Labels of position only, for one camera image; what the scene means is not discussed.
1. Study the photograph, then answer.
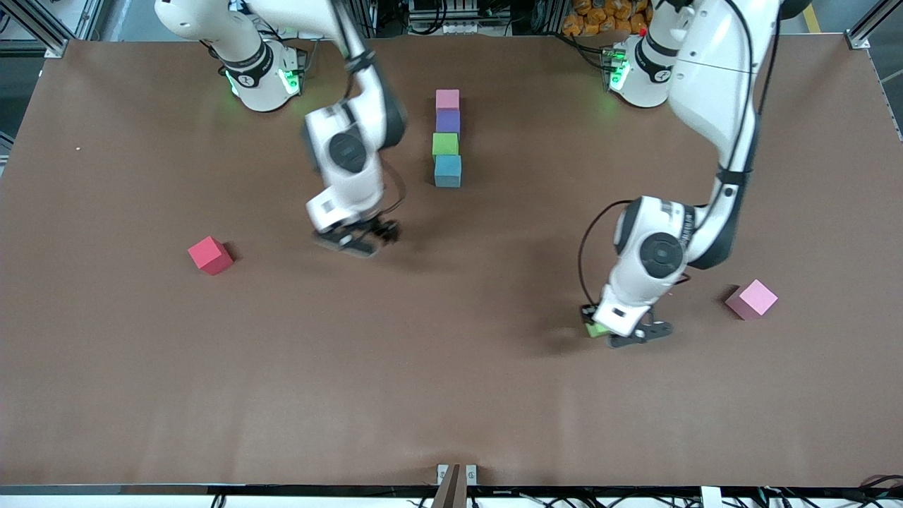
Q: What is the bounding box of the blue foam cube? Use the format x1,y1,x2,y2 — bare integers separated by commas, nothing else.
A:
434,155,463,188

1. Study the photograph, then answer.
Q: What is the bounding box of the red foam cube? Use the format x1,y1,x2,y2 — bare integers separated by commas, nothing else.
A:
188,236,234,276

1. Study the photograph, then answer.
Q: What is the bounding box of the brown table cover sheet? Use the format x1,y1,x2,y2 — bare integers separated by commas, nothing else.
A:
0,35,903,488

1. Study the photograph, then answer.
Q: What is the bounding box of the silver equipment rack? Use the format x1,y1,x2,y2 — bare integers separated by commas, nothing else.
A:
408,0,489,36

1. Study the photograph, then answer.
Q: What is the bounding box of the bag of orange items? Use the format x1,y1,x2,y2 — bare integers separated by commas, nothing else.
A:
562,0,653,37

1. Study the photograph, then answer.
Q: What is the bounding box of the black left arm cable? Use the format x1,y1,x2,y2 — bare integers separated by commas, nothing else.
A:
578,0,780,308

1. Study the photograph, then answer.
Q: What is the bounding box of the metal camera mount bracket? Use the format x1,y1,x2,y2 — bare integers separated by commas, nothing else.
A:
436,464,478,508

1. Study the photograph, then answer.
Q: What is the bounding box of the black table edge rail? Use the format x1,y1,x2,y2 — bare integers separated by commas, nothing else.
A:
0,483,903,496

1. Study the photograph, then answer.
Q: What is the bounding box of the aluminium frame profile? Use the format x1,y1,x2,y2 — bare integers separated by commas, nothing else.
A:
0,0,96,59
845,0,903,50

